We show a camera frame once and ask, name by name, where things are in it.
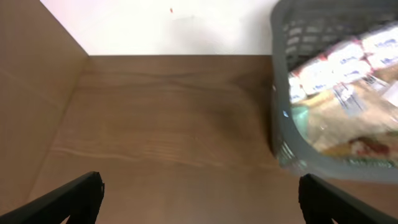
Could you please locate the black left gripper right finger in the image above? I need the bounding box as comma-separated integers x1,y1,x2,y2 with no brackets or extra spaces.
298,174,397,224

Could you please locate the brown cardboard panel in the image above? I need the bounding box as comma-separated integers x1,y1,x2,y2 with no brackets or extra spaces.
1,0,88,213

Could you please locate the beige paper pouch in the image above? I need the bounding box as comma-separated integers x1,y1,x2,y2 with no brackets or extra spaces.
295,67,397,157

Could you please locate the Kleenex tissue multipack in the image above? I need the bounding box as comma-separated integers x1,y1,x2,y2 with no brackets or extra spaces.
289,23,397,103

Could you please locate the grey plastic lattice basket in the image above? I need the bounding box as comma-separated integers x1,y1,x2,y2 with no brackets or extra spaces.
271,0,397,183

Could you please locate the mint green wipes packet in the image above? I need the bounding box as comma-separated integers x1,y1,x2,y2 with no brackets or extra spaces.
292,106,308,139

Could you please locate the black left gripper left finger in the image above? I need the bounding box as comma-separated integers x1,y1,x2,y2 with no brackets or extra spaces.
1,171,104,224

